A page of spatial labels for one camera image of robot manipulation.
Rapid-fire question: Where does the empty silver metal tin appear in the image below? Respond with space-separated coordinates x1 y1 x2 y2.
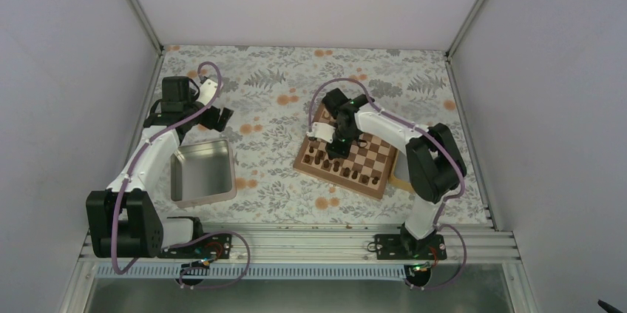
170 138 237 209

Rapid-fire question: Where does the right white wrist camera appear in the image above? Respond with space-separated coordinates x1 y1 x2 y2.
306 122 336 143

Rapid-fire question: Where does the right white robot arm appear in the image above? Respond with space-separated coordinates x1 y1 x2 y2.
309 88 467 259

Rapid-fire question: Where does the yellow tin with dark pieces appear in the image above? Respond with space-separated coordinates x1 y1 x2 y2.
388 162 415 193

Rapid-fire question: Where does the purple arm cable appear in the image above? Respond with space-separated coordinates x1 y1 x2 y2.
110 61 224 275
307 78 469 292

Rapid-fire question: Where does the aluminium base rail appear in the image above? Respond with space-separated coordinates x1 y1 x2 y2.
78 222 521 283

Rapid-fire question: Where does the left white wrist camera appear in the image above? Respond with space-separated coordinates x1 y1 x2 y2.
197 78 220 107

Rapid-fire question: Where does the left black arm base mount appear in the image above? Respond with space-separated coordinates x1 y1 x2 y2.
157 232 233 287

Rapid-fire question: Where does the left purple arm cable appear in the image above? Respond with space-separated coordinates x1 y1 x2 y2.
110 61 224 275

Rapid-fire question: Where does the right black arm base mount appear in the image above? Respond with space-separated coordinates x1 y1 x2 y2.
366 232 447 287

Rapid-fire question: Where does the wooden chessboard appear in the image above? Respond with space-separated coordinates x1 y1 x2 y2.
294 133 397 200

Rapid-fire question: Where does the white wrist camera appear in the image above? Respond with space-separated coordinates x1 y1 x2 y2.
197 78 220 107
306 122 336 143

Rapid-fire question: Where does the floral patterned table mat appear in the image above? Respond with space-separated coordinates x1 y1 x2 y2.
160 45 470 226

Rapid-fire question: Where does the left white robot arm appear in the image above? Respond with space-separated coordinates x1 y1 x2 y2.
86 76 233 258

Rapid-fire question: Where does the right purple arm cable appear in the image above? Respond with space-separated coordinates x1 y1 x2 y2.
307 78 469 292

